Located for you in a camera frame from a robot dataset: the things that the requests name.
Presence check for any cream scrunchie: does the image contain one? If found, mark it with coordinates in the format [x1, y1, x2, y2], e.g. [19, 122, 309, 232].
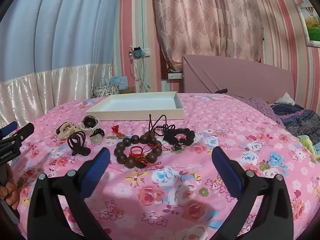
[56, 122, 75, 140]

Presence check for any black hair claw clip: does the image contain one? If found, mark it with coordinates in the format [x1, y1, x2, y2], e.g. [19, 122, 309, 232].
[67, 131, 91, 156]

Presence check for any gold watch white strap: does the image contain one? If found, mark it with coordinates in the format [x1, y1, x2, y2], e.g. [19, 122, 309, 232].
[80, 115, 100, 131]

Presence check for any pale jade flower pendant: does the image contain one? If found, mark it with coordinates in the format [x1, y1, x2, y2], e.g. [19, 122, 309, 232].
[90, 128, 105, 144]

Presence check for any red cord amber pendant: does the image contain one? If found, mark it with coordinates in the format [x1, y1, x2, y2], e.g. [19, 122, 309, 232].
[111, 125, 126, 139]

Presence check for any dark wooden bead bracelet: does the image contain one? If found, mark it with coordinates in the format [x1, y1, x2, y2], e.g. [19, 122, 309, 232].
[113, 130, 163, 169]

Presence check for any red string bracelet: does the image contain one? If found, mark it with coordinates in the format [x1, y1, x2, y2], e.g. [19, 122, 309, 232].
[128, 145, 162, 168]

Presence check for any black scrunchie bracelet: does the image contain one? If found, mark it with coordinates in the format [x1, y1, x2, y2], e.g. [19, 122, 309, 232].
[163, 127, 195, 149]

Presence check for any black cord pendant necklace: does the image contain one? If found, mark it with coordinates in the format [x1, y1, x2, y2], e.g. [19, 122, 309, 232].
[147, 114, 176, 136]

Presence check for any person left hand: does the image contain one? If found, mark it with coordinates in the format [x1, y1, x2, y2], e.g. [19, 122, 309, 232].
[1, 164, 19, 210]

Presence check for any pink floral bed sheet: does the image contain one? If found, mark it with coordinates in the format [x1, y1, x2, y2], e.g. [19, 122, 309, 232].
[10, 94, 319, 239]

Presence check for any dark patterned blanket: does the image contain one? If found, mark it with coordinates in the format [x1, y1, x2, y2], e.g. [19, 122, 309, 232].
[271, 104, 319, 145]

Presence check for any blue and cream curtain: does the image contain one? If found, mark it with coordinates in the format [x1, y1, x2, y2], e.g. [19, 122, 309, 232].
[1, 0, 119, 126]

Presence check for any black white floral bag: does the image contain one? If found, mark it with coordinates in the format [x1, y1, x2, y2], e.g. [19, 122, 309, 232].
[92, 84, 119, 98]

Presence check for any purple dotted cloth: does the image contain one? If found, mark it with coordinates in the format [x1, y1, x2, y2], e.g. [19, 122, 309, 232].
[233, 96, 285, 129]

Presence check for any white pillow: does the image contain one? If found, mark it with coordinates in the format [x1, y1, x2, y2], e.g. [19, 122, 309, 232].
[275, 92, 296, 106]

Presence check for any light blue paper bag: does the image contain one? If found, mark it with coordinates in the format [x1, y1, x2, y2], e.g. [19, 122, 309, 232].
[110, 76, 129, 90]

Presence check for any pink headboard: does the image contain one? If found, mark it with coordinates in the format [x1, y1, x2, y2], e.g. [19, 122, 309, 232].
[182, 55, 295, 102]

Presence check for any white shallow tray box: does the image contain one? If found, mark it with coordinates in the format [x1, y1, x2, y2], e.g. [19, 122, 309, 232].
[86, 92, 184, 121]

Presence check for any white power strip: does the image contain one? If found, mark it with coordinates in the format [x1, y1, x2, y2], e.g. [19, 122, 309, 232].
[168, 73, 183, 80]

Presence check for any framed landscape picture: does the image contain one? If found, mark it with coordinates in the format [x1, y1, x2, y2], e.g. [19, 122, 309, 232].
[296, 2, 320, 48]

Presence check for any pink patterned curtain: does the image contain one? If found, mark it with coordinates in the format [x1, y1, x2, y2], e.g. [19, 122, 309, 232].
[153, 0, 263, 72]

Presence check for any wall socket with chargers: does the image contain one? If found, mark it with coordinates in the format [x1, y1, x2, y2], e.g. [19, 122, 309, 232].
[129, 46, 150, 59]

